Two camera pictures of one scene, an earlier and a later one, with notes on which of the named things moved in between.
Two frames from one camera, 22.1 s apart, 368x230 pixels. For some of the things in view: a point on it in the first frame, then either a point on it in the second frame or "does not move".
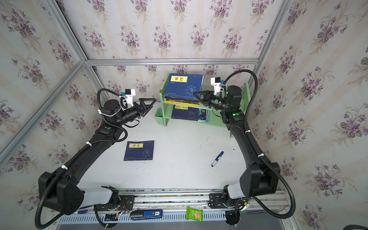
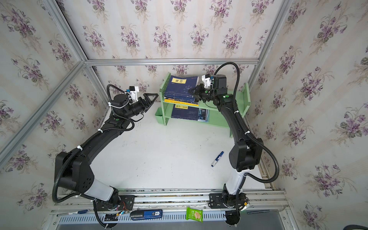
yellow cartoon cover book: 182,103 does not move
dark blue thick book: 185,112 does not move
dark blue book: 139,151 -> 180,85
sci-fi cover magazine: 203,116 does not move
